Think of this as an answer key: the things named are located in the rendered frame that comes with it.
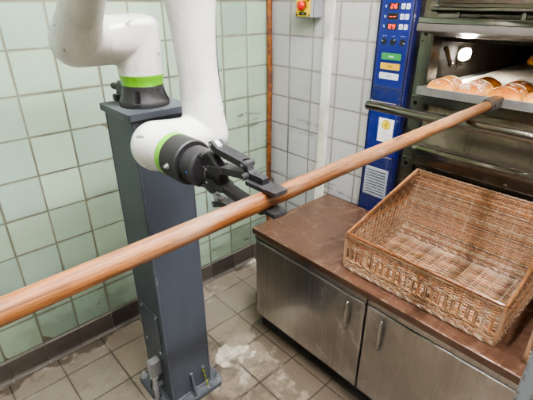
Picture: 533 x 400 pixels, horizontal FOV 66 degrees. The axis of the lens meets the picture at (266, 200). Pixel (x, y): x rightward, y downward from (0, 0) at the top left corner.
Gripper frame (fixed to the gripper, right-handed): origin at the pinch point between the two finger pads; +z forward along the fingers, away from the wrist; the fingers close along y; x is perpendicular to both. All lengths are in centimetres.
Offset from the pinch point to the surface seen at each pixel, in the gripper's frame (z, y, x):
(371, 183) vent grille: -48, 48, -114
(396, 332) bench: 0, 71, -62
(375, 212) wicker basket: -27, 44, -84
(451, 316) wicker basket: 14, 58, -66
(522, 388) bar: 37, 59, -55
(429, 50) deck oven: -32, -12, -117
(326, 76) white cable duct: -80, 4, -116
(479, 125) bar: 4, 2, -78
